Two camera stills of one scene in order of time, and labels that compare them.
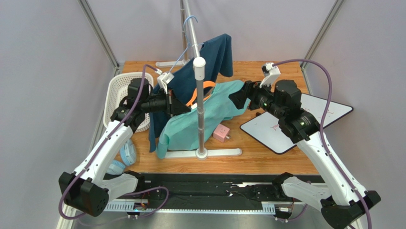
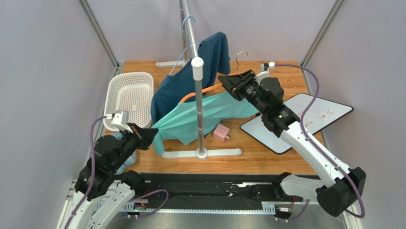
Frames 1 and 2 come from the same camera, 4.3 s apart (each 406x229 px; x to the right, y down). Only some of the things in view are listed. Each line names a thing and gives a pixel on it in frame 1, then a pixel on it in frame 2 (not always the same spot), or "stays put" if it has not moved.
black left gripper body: (166, 102) → (140, 140)
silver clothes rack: (187, 19) stays put
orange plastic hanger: (207, 84) → (222, 82)
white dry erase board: (266, 128) stays put
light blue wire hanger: (187, 40) stays put
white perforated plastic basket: (116, 88) stays put
